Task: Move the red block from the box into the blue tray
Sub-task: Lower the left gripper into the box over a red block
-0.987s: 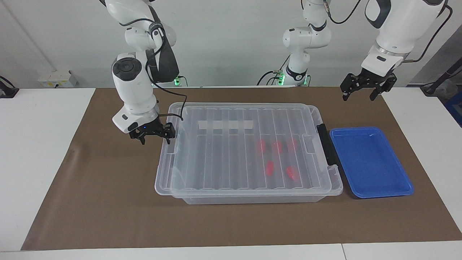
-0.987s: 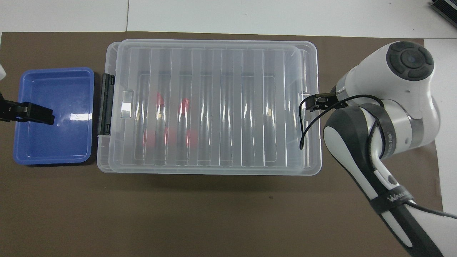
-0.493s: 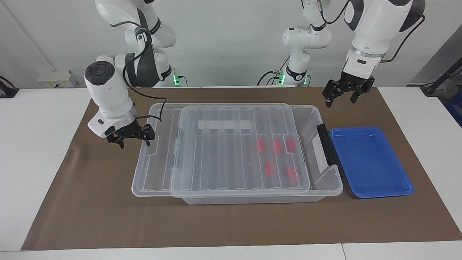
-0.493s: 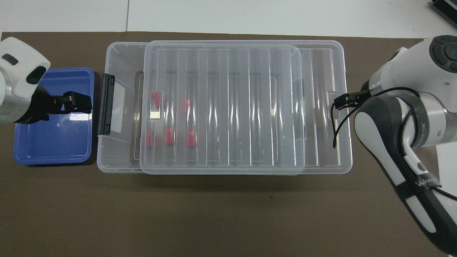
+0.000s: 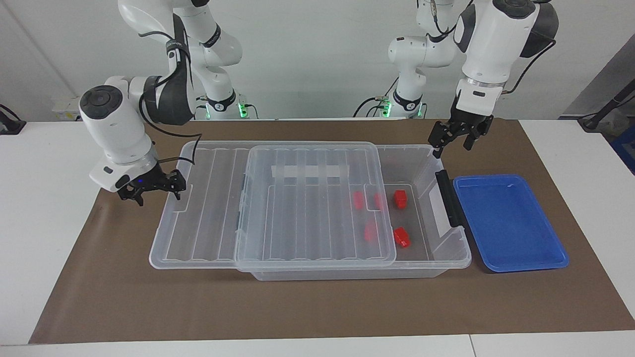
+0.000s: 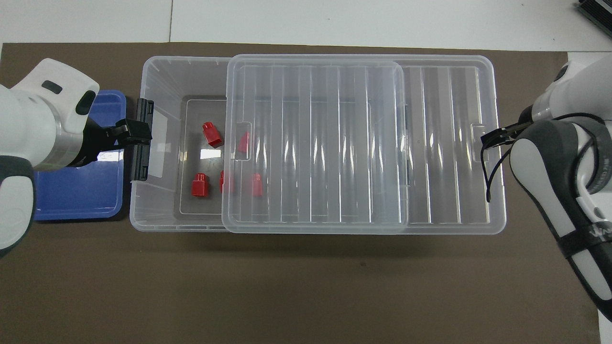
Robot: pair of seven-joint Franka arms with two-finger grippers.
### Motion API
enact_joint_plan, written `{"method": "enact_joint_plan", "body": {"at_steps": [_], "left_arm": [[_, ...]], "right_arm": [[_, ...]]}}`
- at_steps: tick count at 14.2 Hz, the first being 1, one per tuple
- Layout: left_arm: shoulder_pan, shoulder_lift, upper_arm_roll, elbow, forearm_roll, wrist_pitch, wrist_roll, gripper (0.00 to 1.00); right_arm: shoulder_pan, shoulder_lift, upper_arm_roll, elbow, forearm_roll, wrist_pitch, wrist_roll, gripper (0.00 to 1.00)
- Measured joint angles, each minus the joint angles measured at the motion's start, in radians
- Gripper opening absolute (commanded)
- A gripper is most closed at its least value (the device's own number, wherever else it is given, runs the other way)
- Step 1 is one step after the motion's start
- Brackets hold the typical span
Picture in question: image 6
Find black box latch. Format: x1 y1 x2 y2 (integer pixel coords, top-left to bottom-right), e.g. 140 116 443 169
130 98 154 182

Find black ridged box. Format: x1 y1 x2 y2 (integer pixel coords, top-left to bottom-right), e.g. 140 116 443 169
576 0 612 24

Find clear ribbed plastic lid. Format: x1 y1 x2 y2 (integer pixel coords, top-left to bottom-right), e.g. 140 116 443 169
221 54 507 236

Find clear plastic storage box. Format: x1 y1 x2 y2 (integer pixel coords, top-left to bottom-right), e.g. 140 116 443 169
129 56 411 233

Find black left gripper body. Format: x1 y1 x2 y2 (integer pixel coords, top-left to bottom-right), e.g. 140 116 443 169
67 115 126 169

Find brown table mat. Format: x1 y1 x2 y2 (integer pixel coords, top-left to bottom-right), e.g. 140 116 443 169
0 42 602 344

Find blue plastic tray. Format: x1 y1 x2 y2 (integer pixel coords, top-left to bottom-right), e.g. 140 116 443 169
33 90 128 221

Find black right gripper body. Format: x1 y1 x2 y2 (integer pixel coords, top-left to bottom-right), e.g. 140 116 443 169
519 105 536 130

